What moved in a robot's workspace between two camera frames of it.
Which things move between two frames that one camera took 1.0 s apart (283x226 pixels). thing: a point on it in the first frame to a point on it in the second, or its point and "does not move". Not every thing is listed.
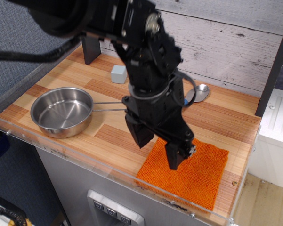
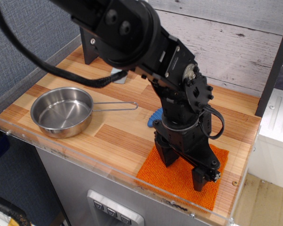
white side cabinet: x=271 y=160 does not move
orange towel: x=198 y=178 does not move
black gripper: x=162 y=113 to x=193 y=143
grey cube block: x=119 y=74 does not move
